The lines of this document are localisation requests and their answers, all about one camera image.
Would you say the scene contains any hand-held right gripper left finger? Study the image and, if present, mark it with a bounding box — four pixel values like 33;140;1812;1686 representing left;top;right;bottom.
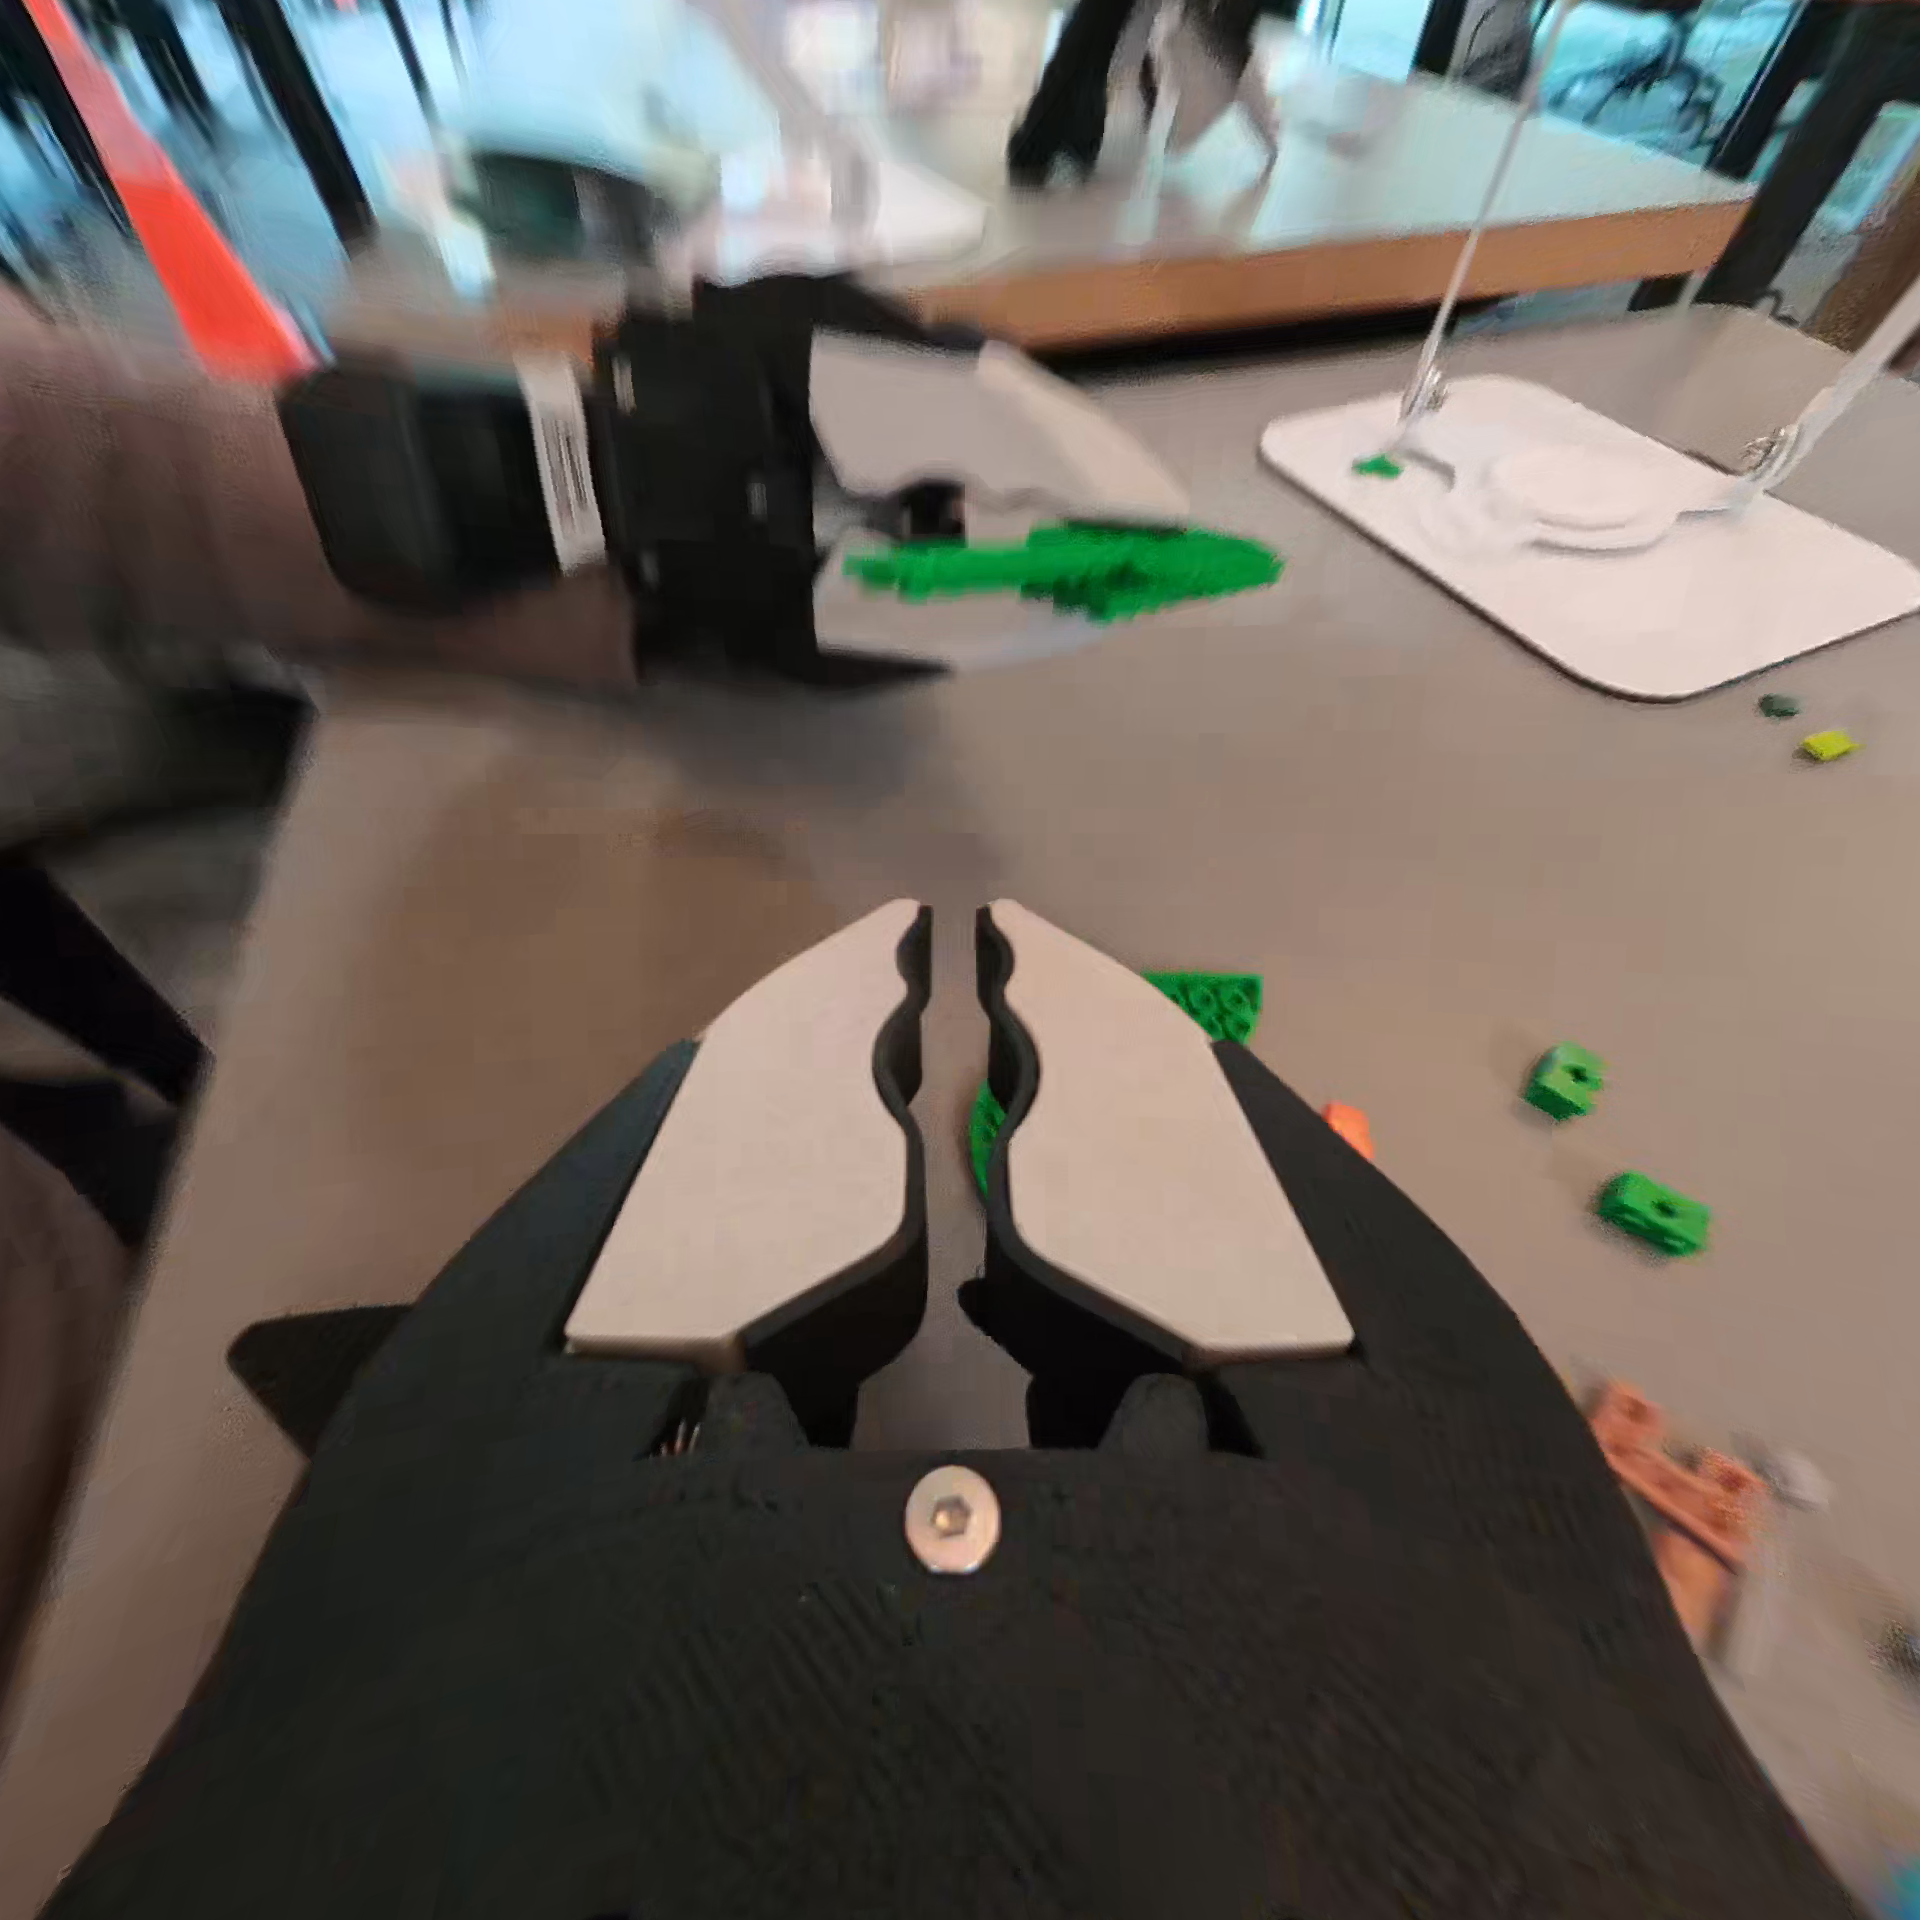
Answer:
561;895;934;1373

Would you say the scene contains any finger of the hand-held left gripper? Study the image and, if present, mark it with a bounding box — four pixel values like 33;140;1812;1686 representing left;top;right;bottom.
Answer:
814;334;1198;521
816;597;1115;671

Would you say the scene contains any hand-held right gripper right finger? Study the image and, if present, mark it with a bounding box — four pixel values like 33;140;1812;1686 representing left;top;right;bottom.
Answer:
975;895;1360;1369

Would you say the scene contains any green lego plate assembly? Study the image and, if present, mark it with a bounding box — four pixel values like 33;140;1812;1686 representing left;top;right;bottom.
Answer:
839;513;1287;625

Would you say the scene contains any person's left forearm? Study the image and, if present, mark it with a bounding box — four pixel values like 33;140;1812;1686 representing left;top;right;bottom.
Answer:
0;286;639;840

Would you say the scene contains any green lego brick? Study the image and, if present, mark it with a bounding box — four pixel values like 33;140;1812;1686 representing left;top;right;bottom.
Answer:
1520;1040;1608;1125
1593;1167;1712;1260

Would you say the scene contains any salmon lego plate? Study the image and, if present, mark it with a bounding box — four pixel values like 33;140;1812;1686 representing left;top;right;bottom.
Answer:
1585;1380;1673;1479
1640;1439;1775;1652

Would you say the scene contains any black and white gripper tool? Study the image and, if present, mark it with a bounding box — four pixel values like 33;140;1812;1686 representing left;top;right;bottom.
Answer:
1000;0;1296;192

